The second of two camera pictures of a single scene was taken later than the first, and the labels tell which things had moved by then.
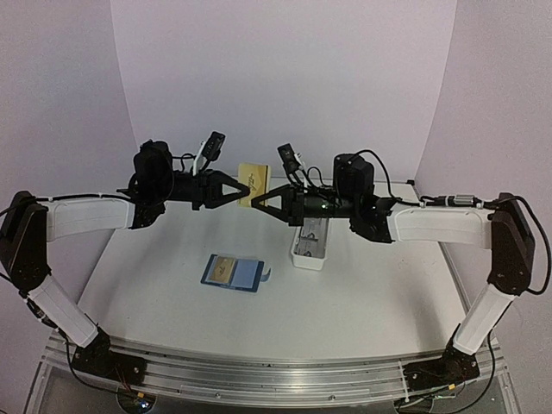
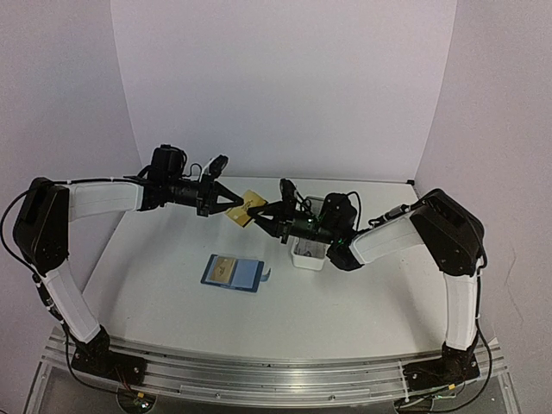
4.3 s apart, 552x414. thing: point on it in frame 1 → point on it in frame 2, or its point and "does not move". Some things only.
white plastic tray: x=310 y=243 does not move
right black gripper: x=290 y=202 → x=275 y=225
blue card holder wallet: x=234 y=272 does not move
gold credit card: x=256 y=178 → x=240 y=214
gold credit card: x=222 y=269 does not move
